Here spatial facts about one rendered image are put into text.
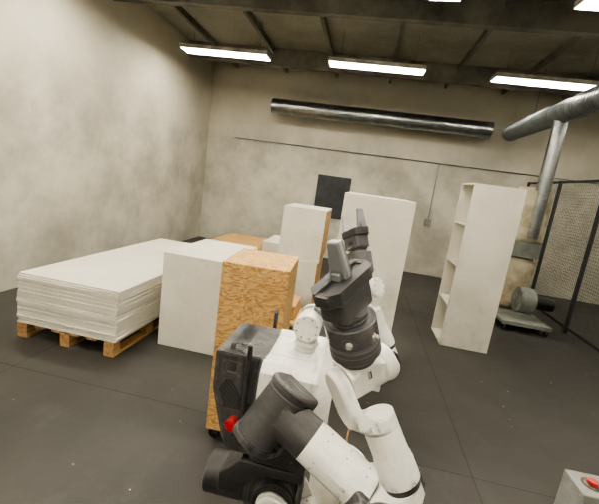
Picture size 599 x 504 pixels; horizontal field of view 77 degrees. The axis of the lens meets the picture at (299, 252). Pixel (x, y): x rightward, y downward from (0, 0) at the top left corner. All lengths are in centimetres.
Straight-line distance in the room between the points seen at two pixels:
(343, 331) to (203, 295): 318
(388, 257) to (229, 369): 251
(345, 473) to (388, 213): 268
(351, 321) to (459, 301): 454
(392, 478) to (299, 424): 19
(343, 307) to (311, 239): 454
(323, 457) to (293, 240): 446
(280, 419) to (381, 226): 263
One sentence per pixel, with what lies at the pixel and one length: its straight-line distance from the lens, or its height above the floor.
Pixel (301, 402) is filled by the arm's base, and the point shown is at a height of 137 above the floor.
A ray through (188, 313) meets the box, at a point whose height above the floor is 38.
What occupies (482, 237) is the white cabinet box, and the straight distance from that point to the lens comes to 501.
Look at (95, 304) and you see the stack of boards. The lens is 383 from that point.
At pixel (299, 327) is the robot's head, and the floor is 145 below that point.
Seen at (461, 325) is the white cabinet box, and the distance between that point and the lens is 521.
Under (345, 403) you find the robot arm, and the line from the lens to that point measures 68.
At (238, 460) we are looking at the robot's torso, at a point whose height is 104.
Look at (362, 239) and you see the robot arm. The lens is 123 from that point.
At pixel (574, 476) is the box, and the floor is 93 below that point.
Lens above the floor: 180
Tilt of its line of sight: 11 degrees down
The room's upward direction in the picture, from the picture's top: 8 degrees clockwise
